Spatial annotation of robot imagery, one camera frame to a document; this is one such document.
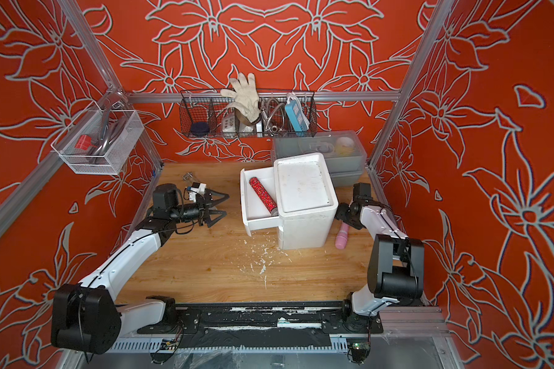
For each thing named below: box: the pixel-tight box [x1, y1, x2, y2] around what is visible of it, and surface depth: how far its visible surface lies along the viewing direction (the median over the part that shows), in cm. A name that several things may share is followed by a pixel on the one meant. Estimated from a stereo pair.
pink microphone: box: [334, 221, 350, 250], surface depth 92 cm
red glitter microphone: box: [249, 176, 279, 217], surface depth 85 cm
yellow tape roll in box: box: [334, 136, 355, 157], surface depth 103 cm
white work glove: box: [220, 72, 262, 125], surface depth 90 cm
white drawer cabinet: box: [254, 152, 339, 250], surface depth 81 cm
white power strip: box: [221, 113, 237, 139], surface depth 94 cm
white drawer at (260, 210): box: [240, 166, 283, 238], surface depth 85 cm
